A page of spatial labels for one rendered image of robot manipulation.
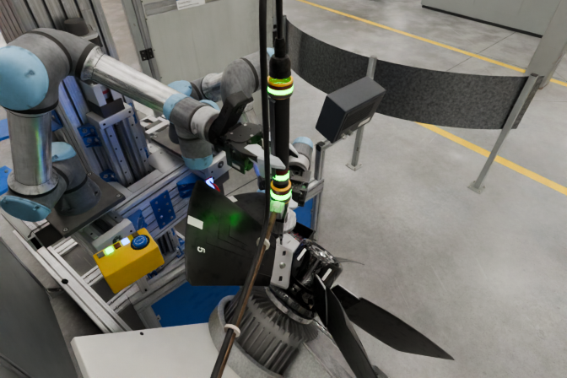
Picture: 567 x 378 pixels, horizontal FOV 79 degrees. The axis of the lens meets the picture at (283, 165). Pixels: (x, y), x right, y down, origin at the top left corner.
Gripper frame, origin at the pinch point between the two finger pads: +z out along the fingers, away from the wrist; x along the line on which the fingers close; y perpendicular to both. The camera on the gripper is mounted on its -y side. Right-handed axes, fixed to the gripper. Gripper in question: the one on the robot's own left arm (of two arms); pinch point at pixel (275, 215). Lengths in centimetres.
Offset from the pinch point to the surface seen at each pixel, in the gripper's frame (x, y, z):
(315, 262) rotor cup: -9.2, 12.7, 18.0
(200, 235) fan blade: -23.4, -9.6, 27.8
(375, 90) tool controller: -8, 25, -70
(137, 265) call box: 17.2, -36.4, 15.9
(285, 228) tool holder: -13.2, 4.4, 13.8
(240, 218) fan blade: -18.4, -5.1, 18.2
